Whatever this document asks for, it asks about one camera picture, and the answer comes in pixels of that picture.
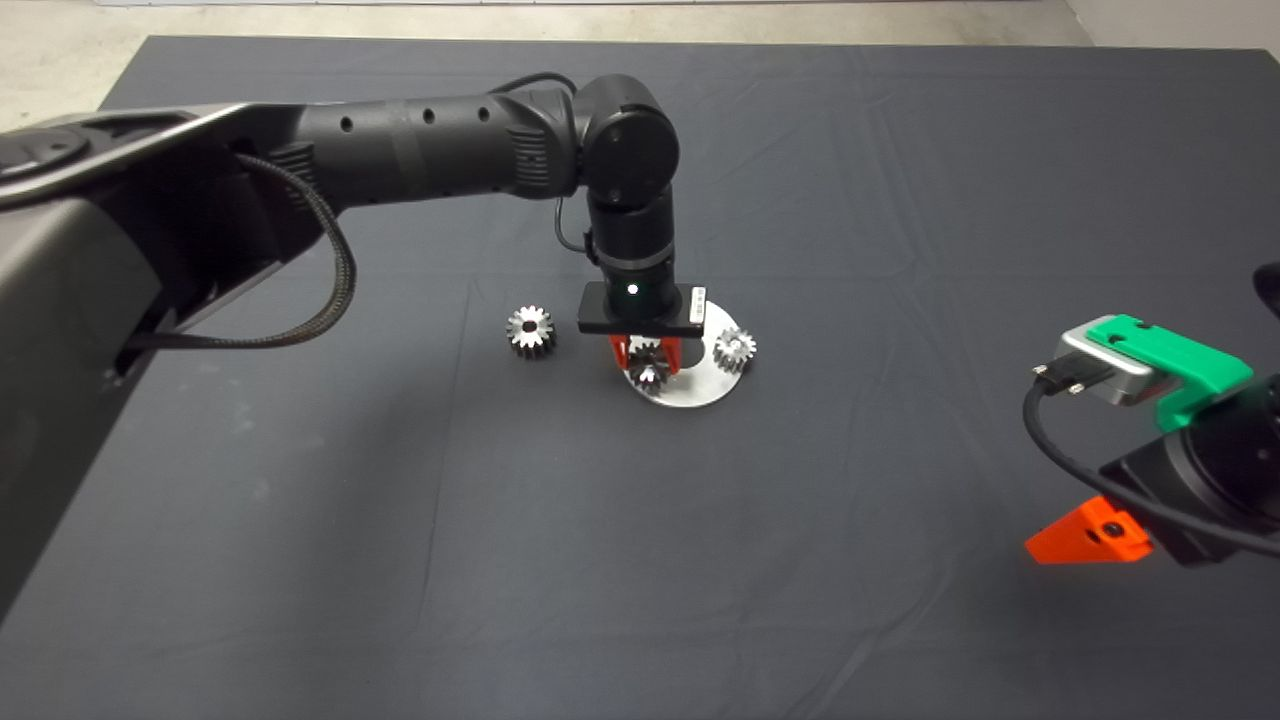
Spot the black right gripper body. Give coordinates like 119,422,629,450
1098,434,1280,569

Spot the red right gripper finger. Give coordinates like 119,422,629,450
1024,496,1153,565

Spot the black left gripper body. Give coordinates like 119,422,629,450
577,282,708,337

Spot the small steel gear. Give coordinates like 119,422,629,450
627,340,673,393
713,328,758,375

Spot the larger steel gear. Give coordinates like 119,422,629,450
506,304,557,360

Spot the round metal plate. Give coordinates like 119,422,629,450
628,300,749,409

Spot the dark grey table cloth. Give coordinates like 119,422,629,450
0,35,1280,720

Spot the silver right camera box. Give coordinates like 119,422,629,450
1052,328,1161,407

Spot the green right camera mount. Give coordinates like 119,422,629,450
1087,314,1254,434

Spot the thin black left cable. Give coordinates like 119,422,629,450
488,72,599,263

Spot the braided black left cable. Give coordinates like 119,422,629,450
120,150,358,349

